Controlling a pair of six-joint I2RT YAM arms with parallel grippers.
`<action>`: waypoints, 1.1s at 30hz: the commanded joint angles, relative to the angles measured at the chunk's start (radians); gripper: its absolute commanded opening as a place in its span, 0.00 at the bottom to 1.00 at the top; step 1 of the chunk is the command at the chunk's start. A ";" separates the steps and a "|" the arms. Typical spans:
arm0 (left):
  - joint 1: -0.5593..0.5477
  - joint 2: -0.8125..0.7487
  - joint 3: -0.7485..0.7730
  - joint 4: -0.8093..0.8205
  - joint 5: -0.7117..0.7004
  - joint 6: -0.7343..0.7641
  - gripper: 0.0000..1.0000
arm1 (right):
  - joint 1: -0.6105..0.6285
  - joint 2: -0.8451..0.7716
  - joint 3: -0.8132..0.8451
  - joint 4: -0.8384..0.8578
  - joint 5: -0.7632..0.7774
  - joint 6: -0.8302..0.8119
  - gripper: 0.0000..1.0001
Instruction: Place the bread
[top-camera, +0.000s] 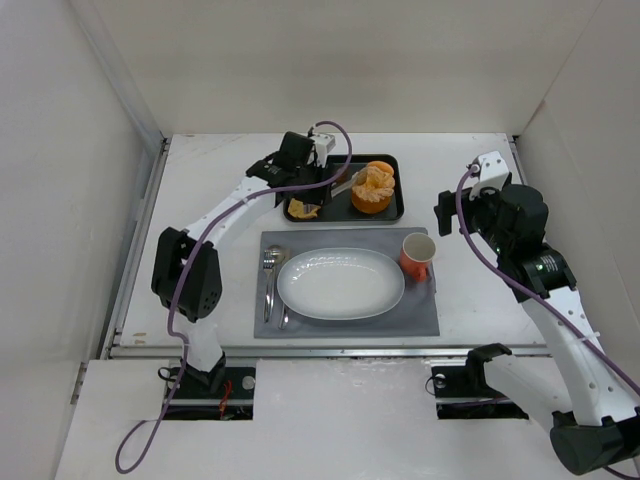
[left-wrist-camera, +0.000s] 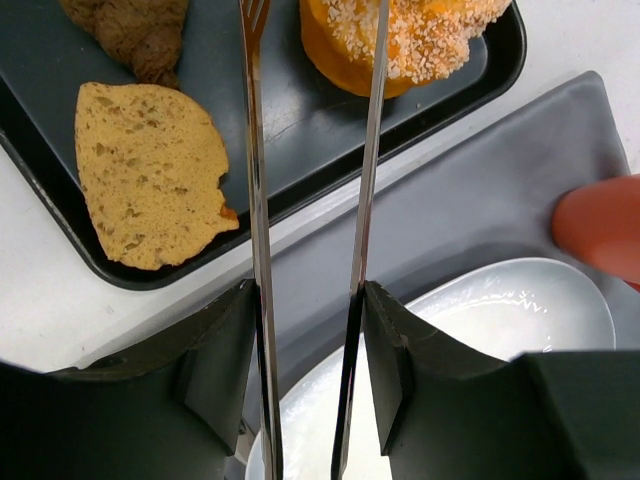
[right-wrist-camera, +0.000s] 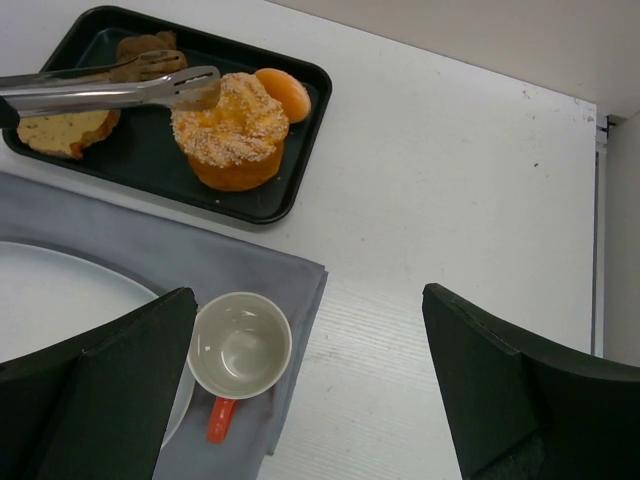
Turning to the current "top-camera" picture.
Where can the yellow bread slice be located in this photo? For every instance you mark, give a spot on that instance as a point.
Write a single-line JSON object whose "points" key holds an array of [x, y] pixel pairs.
{"points": [[302, 211]]}

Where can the white oval plate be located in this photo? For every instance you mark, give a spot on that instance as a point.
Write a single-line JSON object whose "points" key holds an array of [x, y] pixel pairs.
{"points": [[340, 284]]}

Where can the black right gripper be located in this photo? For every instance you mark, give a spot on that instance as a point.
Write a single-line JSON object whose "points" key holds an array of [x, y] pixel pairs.
{"points": [[445, 212]]}

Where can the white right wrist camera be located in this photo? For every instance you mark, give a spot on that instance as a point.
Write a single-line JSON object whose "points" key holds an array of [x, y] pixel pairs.
{"points": [[490, 170]]}

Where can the grey cloth placemat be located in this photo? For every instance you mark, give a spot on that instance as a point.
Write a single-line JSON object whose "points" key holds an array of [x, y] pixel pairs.
{"points": [[414, 316]]}

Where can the silver spoon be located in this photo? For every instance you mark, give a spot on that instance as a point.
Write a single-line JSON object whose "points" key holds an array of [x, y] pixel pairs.
{"points": [[272, 258]]}

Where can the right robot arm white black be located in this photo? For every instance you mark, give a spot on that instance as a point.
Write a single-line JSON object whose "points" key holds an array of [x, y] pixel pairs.
{"points": [[593, 421]]}

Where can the orange mug white inside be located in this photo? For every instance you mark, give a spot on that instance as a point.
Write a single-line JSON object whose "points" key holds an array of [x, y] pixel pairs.
{"points": [[417, 253]]}

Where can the metal rail table front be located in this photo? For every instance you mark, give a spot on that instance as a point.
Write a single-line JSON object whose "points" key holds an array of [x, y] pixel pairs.
{"points": [[292, 352]]}

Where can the large sugared orange bun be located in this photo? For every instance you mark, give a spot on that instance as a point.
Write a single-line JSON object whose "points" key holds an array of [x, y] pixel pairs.
{"points": [[373, 192]]}

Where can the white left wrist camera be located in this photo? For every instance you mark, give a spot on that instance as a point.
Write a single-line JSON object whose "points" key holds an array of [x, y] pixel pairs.
{"points": [[323, 144]]}

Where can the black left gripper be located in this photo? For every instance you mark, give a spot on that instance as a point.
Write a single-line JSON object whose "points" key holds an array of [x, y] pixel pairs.
{"points": [[310, 185]]}

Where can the metal serving tongs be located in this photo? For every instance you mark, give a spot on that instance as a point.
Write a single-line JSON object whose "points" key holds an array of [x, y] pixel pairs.
{"points": [[335, 191]]}

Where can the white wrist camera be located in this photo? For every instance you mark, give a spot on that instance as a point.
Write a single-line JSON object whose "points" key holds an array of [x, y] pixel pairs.
{"points": [[323, 144], [490, 170]]}

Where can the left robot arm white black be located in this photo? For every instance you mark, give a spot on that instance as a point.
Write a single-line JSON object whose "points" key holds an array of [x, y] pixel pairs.
{"points": [[187, 274]]}

